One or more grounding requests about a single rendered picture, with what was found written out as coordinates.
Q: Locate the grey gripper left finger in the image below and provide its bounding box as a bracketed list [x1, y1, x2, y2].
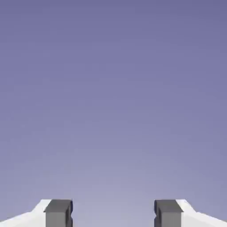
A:
[0, 199, 74, 227]

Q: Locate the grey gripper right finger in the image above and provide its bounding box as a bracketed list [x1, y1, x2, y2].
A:
[153, 199, 227, 227]

